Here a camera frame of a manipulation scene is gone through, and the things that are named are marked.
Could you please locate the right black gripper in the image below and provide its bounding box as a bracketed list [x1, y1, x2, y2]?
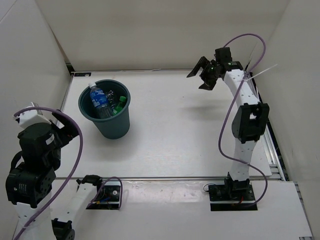
[187, 56, 221, 91]

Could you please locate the Pocari Sweat clear bottle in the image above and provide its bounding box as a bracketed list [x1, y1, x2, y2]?
[88, 82, 113, 119]

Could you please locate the clear crushed plastic bottle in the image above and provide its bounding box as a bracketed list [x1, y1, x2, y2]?
[105, 90, 117, 104]

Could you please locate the green plastic soda bottle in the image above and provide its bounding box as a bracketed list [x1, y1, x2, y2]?
[112, 96, 127, 116]

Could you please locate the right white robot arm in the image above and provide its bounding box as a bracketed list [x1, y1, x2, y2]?
[188, 47, 270, 200]

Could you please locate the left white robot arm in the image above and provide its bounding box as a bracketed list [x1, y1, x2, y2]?
[5, 106, 105, 240]

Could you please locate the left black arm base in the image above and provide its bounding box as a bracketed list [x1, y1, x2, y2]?
[86, 184, 122, 210]

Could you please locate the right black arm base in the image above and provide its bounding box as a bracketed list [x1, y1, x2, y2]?
[203, 183, 258, 212]

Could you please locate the dark teal plastic bin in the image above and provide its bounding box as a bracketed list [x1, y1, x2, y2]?
[78, 79, 131, 140]

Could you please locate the white zip tie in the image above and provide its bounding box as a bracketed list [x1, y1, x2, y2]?
[244, 64, 278, 82]

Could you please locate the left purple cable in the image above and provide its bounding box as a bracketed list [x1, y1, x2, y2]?
[11, 106, 84, 240]

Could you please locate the purple cable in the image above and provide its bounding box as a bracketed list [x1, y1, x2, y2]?
[11, 106, 84, 240]
[218, 33, 268, 204]

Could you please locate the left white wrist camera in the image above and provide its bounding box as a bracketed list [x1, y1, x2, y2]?
[12, 109, 51, 129]

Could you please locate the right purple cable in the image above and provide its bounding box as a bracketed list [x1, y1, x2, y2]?
[218, 33, 268, 204]

